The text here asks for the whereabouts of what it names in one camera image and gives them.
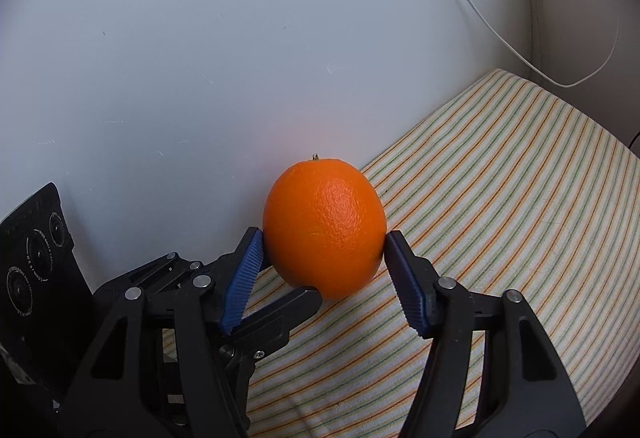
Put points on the white partition board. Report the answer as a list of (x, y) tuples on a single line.
[(200, 68)]

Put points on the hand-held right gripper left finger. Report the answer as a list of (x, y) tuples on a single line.
[(245, 278)]

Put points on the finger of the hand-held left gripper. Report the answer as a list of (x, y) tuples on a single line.
[(282, 313), (155, 270)]

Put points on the oval orange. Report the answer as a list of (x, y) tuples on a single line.
[(325, 228)]

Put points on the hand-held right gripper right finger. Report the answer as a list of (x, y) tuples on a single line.
[(407, 288)]

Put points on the striped cloth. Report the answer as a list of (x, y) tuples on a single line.
[(500, 193)]

